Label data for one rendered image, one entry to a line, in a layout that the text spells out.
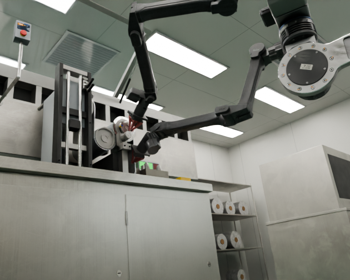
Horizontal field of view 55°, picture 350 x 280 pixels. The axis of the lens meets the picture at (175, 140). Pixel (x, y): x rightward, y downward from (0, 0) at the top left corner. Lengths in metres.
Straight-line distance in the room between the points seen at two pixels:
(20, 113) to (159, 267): 1.11
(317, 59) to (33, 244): 1.13
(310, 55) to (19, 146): 1.44
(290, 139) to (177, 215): 4.99
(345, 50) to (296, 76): 0.18
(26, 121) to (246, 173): 5.34
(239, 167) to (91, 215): 5.78
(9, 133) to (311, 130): 5.17
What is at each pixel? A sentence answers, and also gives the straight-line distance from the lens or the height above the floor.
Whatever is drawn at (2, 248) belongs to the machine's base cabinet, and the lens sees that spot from 1.16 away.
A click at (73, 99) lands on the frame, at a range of 1.62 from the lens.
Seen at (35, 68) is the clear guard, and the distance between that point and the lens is 2.15.
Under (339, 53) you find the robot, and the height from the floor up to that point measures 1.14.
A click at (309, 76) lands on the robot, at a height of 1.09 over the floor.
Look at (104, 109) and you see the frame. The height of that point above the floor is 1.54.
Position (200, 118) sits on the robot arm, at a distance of 1.60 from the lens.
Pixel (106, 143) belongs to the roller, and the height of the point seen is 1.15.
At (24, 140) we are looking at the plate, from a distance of 1.93.
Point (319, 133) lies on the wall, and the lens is 6.16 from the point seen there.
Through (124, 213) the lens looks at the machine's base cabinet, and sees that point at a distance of 1.37.
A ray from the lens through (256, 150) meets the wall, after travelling 6.73.
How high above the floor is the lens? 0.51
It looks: 21 degrees up
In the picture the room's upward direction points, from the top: 6 degrees counter-clockwise
